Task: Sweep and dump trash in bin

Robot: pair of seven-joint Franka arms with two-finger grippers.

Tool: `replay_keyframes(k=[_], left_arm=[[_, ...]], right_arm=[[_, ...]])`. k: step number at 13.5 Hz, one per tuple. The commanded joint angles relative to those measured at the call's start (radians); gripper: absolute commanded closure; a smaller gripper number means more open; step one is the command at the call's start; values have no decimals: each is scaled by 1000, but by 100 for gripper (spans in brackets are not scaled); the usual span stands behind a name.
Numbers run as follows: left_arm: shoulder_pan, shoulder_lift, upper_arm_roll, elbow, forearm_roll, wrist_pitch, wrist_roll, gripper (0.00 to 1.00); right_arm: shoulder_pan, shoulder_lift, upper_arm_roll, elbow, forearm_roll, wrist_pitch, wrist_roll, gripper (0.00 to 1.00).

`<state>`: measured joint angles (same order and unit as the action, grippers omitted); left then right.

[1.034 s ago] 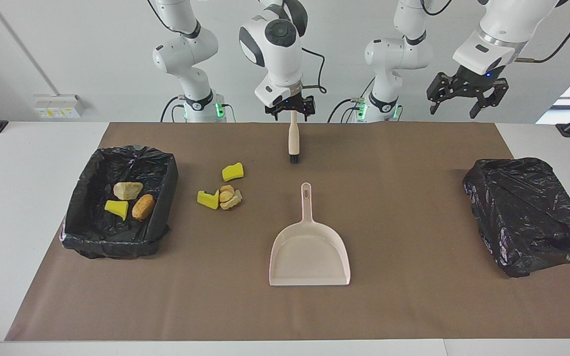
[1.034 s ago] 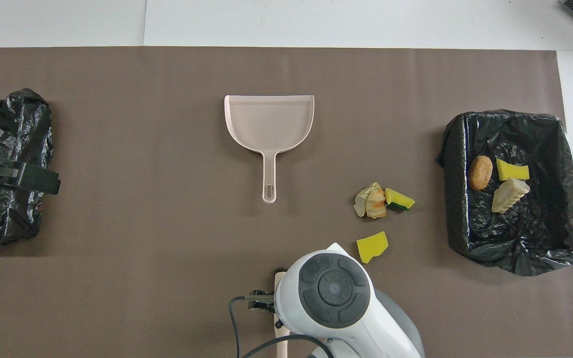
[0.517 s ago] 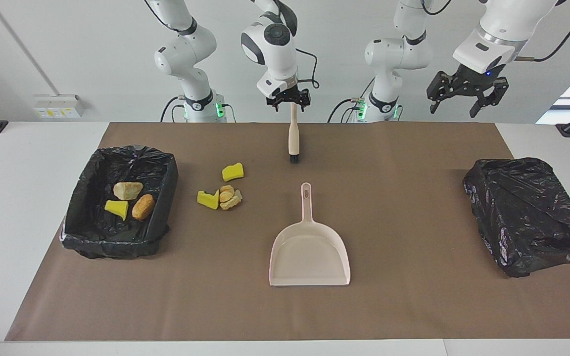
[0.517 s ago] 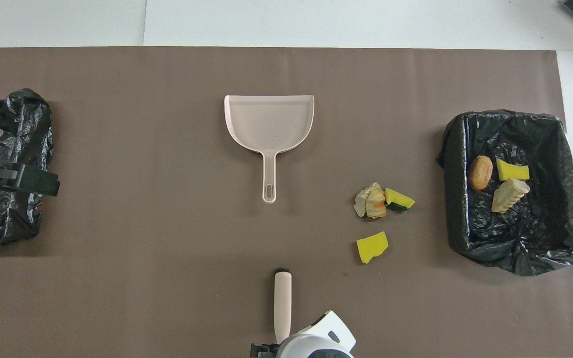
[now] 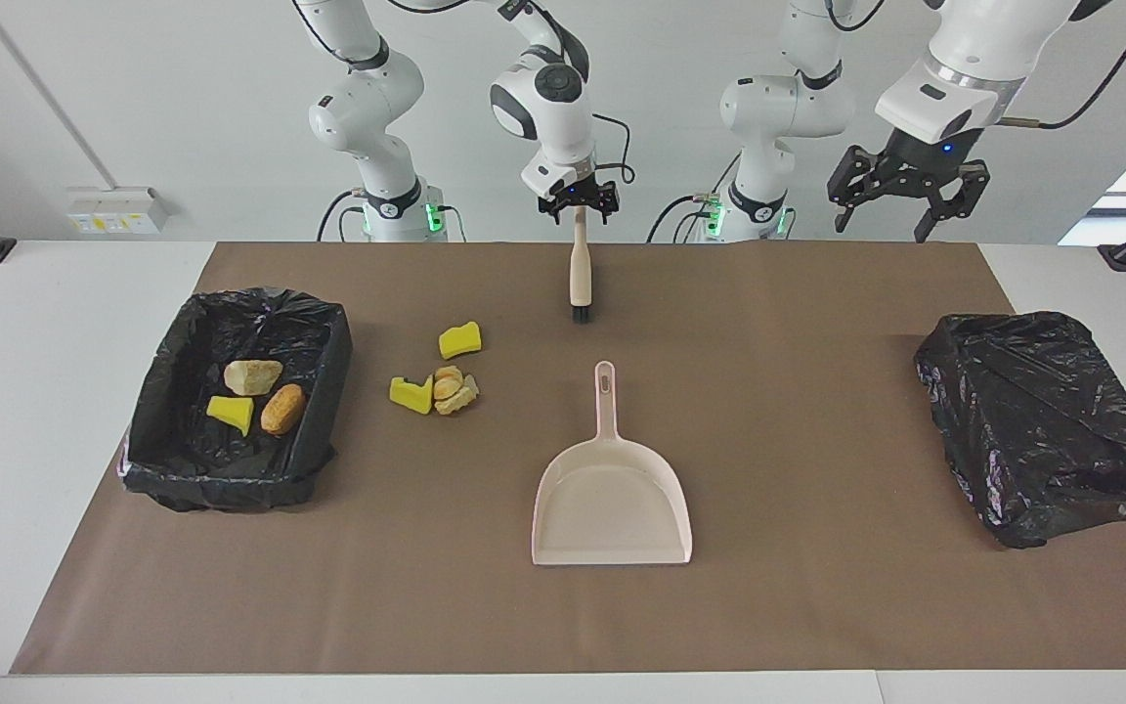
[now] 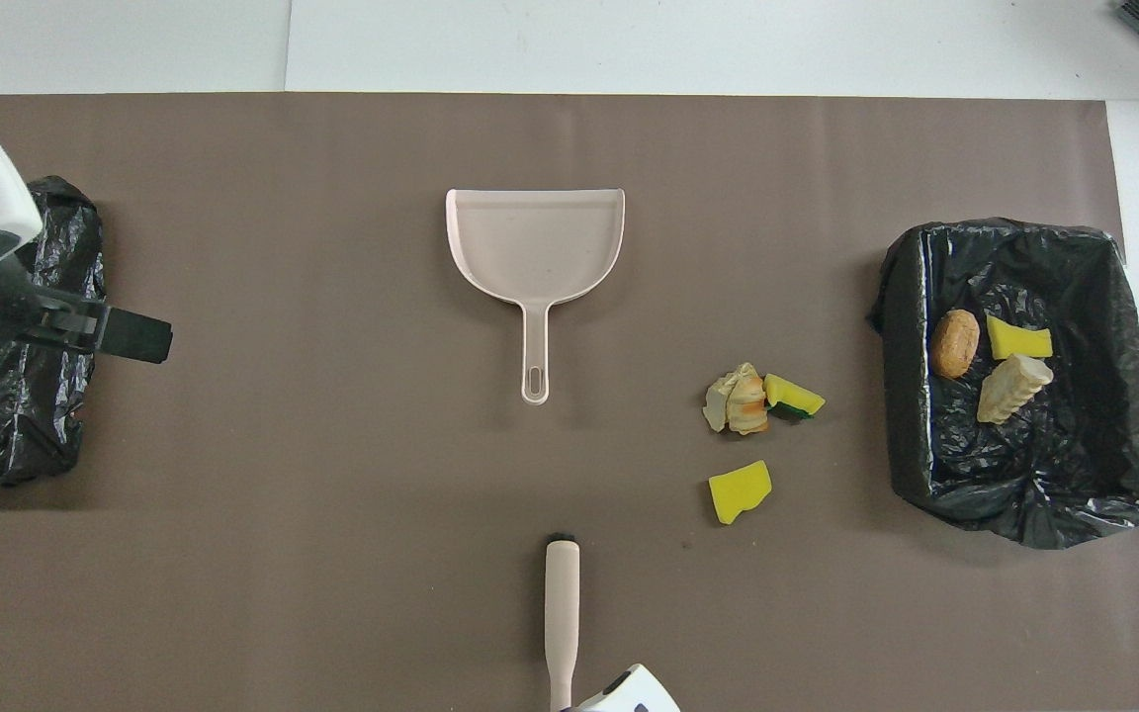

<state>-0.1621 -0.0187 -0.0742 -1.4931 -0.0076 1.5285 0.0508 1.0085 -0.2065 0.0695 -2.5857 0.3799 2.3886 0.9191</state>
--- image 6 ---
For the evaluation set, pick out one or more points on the beige plastic dustpan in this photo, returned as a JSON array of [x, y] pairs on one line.
[[535, 242]]

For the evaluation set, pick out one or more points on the beige hand brush black bristles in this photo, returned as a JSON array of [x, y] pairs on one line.
[[563, 613]]

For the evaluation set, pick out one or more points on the orange paper ball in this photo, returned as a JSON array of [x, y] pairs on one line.
[[747, 405]]

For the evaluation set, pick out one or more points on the plain yellow sponge piece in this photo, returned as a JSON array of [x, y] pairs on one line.
[[738, 491]]

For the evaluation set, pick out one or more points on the yellow sponge piece green backing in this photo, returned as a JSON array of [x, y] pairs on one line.
[[793, 396]]

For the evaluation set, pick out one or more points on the brown cork chunk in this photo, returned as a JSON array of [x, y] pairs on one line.
[[955, 343]]

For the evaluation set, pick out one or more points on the pale ridged foam chunk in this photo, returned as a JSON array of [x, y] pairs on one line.
[[1012, 388]]

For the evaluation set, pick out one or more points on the yellow sponge wedge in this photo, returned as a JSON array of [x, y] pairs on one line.
[[1018, 341]]

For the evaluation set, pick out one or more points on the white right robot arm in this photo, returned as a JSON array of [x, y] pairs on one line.
[[634, 690]]

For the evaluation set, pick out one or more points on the bin covered by black bag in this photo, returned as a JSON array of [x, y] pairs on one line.
[[26, 435]]

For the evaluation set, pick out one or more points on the open bin with black bag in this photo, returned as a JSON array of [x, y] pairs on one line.
[[1044, 475]]

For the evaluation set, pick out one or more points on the brown table mat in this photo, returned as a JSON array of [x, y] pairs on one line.
[[233, 593]]

